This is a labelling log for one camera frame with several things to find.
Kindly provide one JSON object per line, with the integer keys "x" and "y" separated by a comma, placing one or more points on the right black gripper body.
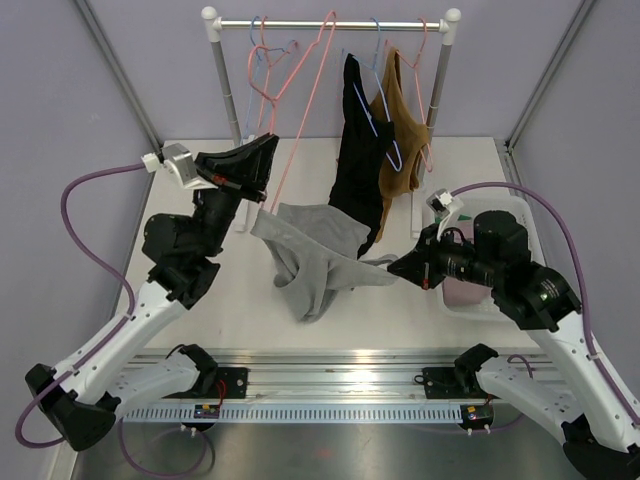
{"x": 449, "y": 258}

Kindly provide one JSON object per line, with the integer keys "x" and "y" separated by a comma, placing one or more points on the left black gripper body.
{"x": 243, "y": 192}

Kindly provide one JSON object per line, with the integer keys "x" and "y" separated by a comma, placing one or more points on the brown tank top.
{"x": 410, "y": 137}

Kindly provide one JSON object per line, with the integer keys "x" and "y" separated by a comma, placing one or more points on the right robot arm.
{"x": 597, "y": 436}

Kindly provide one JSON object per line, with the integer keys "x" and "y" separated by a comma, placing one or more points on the pink tank top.
{"x": 460, "y": 294}

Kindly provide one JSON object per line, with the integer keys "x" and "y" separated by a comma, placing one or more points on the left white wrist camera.
{"x": 178, "y": 162}

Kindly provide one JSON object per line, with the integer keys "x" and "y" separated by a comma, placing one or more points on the light blue hanger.
{"x": 258, "y": 107}

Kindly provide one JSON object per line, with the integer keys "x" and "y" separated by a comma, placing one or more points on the black tank top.
{"x": 364, "y": 144}

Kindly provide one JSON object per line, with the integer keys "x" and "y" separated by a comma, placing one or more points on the white and metal clothes rack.
{"x": 446, "y": 27}

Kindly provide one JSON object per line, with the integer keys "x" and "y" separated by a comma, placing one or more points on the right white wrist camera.
{"x": 445, "y": 207}

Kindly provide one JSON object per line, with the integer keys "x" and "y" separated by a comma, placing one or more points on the grey tank top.
{"x": 315, "y": 253}

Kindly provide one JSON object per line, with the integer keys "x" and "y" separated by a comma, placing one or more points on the pink hanger with brown top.
{"x": 422, "y": 90}

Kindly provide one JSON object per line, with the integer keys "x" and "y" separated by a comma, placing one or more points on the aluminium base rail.
{"x": 330, "y": 375}

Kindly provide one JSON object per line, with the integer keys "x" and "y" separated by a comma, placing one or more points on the white slotted cable duct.
{"x": 291, "y": 413}

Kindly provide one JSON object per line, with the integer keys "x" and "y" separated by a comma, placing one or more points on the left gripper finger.
{"x": 244, "y": 160}
{"x": 269, "y": 143}

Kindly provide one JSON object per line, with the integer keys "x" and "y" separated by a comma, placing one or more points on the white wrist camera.
{"x": 445, "y": 207}
{"x": 178, "y": 162}

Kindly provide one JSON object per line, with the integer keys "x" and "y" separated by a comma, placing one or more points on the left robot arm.
{"x": 182, "y": 249}

